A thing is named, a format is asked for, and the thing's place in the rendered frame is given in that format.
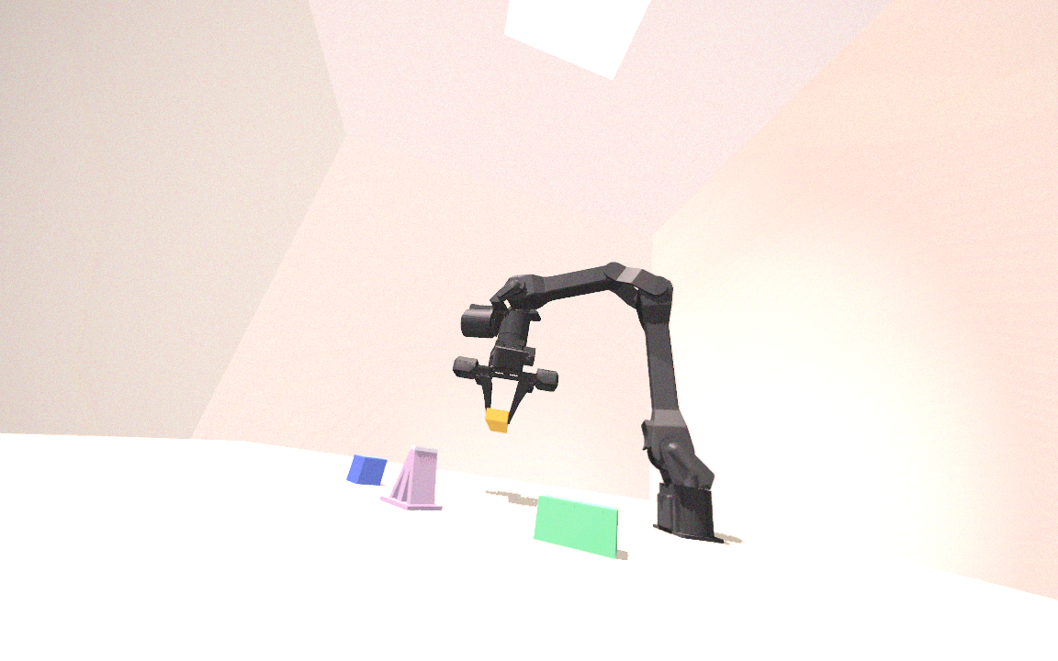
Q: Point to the green flat rectangular block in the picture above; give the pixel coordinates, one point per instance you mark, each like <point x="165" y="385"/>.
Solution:
<point x="577" y="524"/>

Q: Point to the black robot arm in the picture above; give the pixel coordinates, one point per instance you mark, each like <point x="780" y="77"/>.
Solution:
<point x="684" y="499"/>

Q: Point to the yellow bar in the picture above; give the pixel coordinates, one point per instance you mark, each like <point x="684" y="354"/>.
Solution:
<point x="497" y="420"/>

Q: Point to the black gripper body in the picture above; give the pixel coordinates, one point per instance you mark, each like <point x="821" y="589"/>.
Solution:
<point x="466" y="367"/>

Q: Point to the blue block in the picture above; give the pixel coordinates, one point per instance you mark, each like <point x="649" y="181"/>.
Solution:
<point x="366" y="470"/>

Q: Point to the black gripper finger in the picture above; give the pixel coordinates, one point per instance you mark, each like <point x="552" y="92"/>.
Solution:
<point x="521" y="390"/>
<point x="486" y="384"/>

